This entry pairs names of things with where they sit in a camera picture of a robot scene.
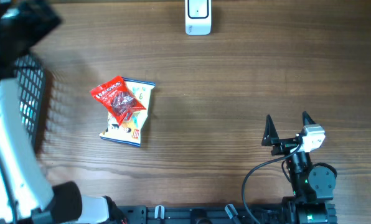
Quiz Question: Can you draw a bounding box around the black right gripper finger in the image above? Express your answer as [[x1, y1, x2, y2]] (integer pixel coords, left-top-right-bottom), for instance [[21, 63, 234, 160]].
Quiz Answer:
[[302, 111, 316, 126], [261, 114, 279, 146]]

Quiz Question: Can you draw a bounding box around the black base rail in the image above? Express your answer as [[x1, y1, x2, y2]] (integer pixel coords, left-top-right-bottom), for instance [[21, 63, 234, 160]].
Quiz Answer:
[[116, 203, 338, 224]]

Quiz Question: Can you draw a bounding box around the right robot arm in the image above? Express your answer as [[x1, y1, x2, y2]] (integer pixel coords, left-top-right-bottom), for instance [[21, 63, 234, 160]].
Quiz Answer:
[[261, 112, 337, 224]]

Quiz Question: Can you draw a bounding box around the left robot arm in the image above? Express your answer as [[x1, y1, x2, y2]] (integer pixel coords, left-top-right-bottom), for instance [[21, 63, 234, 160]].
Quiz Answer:
[[0, 1, 128, 223]]

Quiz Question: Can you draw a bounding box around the red snack bag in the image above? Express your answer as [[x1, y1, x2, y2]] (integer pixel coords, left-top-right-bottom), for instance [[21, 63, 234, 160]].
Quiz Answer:
[[90, 76, 146, 124]]

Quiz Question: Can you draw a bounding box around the white barcode scanner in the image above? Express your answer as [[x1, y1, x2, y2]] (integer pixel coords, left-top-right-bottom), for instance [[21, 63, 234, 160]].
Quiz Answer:
[[184, 0, 212, 35]]

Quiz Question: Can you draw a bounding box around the black right camera cable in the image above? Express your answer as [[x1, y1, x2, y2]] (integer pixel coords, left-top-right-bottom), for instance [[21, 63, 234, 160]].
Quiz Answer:
[[241, 143, 303, 224]]

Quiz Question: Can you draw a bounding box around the dark grey mesh basket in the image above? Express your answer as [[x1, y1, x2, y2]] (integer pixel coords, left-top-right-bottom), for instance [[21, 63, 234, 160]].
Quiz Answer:
[[14, 53, 46, 146]]

